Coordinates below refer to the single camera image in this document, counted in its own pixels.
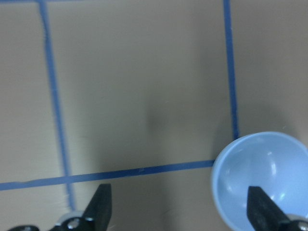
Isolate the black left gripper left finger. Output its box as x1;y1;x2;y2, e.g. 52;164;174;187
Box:
82;183;112;231

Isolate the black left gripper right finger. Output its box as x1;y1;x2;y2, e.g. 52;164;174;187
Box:
246;186;291;231

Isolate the blue bowl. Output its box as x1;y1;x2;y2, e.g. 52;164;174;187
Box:
211;131;308;231

